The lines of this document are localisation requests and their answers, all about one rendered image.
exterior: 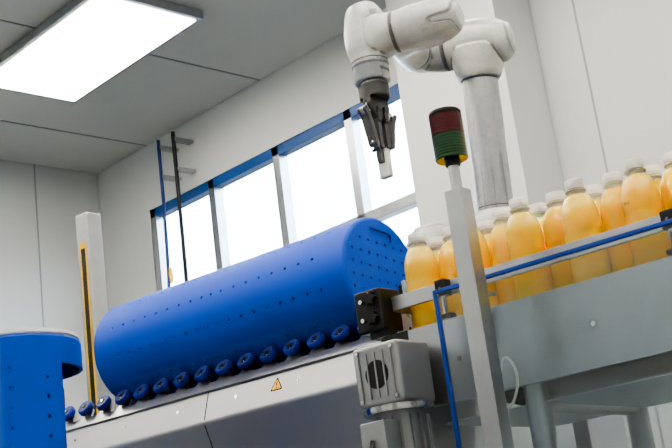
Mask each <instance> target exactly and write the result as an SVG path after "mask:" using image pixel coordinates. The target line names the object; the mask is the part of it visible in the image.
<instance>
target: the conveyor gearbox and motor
mask: <svg viewBox="0 0 672 448"><path fill-rule="evenodd" d="M353 358H354V365H355V373H356V380H357V388H358V395H359V403H360V408H361V409H362V410H365V411H364V412H363V417H364V418H365V419H371V420H374V421H371V422H370V423H366V424H362V425H360V431H361V439H362V446H363V448H435V447H434V441H433V434H432V427H431V421H430V414H429V413H428V414H427V412H428V411H431V410H433V409H434V408H435V406H434V402H433V401H434V400H435V393H434V387H433V380H432V373H431V367H430V360H429V354H428V347H427V343H425V342H420V341H411V340H402V339H392V340H389V341H385V342H382V343H378V344H374V345H371V346H367V347H364V348H360V349H357V350H354V352H353ZM425 412H426V413H425Z"/></svg>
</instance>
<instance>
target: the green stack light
mask: <svg viewBox="0 0 672 448"><path fill-rule="evenodd" d="M432 143H433V150H434V156H435V162H436V164H438V165H441V166H445V161H446V160H447V159H451V158H459V159H460V162H461V163H463V162H465V161H466V160H467V159H468V158H469V154H468V149H467V143H466V137H465V133H464V132H462V131H459V130H450V131H444V132H441V133H438V134H436V135H435V136H433V138H432Z"/></svg>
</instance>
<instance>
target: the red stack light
mask: <svg viewBox="0 0 672 448"><path fill-rule="evenodd" d="M429 124H430V131H431V137H432V138H433V136H435V135H436V134H438V133H441V132H444V131H450V130H459V131H462V132H464V133H465V131H464V126H463V119H462V114H461V113H460V112H458V111H443V112H439V113H436V114H434V115H432V116H431V117H430V118H429Z"/></svg>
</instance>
